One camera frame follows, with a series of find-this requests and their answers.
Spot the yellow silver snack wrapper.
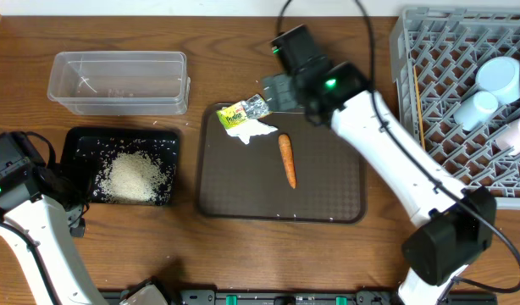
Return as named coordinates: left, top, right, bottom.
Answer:
left=216, top=94, right=271, bottom=130

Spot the orange carrot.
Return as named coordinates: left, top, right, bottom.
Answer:
left=279, top=134, right=297, bottom=189

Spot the white tissue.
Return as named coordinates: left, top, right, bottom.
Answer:
left=226, top=119, right=278, bottom=145

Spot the wooden chopstick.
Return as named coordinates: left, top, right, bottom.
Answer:
left=412, top=65, right=426, bottom=151

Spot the light blue cup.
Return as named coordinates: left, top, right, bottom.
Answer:
left=453, top=91, right=499, bottom=131

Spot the light blue bowl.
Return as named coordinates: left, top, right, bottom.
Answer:
left=475, top=57, right=520, bottom=105

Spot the white plastic cup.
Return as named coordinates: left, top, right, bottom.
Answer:
left=495, top=119, right=520, bottom=156

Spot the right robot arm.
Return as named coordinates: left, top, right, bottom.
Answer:
left=282, top=57, right=496, bottom=304

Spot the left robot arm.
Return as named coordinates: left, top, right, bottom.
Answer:
left=0, top=131, right=106, bottom=304

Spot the grey dishwasher rack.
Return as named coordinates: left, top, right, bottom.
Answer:
left=390, top=7, right=520, bottom=210

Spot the black rectangular tray bin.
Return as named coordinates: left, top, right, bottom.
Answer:
left=60, top=127, right=180, bottom=206

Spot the pile of rice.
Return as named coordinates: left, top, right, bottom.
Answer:
left=92, top=151, right=173, bottom=205

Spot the clear plastic bin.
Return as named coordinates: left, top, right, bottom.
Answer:
left=47, top=51, right=191, bottom=116

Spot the dark brown serving tray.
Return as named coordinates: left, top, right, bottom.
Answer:
left=196, top=103, right=367, bottom=225

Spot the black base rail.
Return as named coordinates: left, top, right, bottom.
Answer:
left=101, top=277, right=498, bottom=305

